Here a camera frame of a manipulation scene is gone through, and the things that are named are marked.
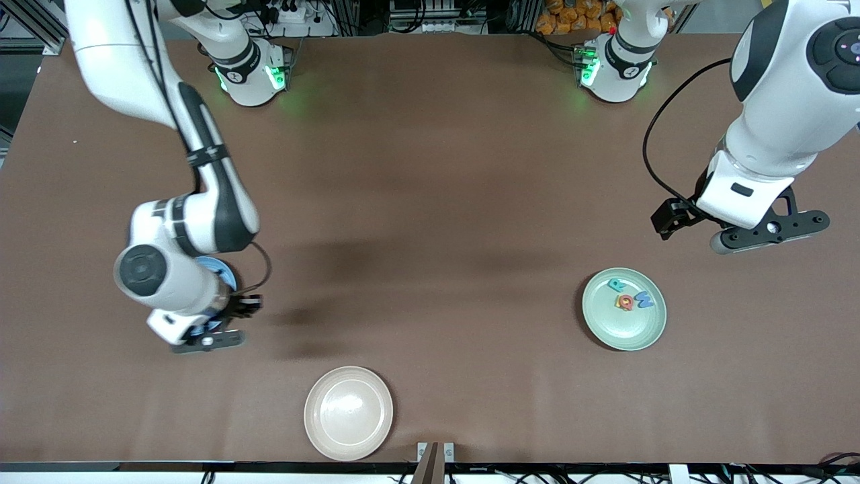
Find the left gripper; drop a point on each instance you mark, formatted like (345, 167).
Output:
(680, 214)

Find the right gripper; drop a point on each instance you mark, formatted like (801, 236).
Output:
(240, 306)

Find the blue foam letter W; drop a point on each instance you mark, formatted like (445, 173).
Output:
(645, 300)

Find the teal foam letter R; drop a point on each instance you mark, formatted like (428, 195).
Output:
(615, 284)

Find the red foam letter Q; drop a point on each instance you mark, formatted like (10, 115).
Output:
(621, 302)

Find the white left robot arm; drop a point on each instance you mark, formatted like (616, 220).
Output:
(793, 81)

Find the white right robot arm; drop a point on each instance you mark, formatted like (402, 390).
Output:
(215, 208)

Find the blue plate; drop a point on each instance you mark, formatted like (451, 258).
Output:
(225, 272)

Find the green plate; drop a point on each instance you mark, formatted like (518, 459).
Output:
(625, 333)

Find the beige plate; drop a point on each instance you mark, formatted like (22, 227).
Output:
(348, 413)

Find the orange snack packets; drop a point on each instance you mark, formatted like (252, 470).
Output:
(571, 17)

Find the brown table cover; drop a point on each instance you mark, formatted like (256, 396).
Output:
(470, 376)

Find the white power strip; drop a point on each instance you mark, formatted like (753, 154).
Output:
(295, 17)

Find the grey electronics rack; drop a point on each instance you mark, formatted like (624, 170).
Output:
(437, 13)

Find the brown stand post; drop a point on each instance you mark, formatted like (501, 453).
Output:
(426, 470)

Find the metal mount bracket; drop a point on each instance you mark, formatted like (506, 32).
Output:
(449, 452)

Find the aluminium frame profile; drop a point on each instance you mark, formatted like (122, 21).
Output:
(50, 42)

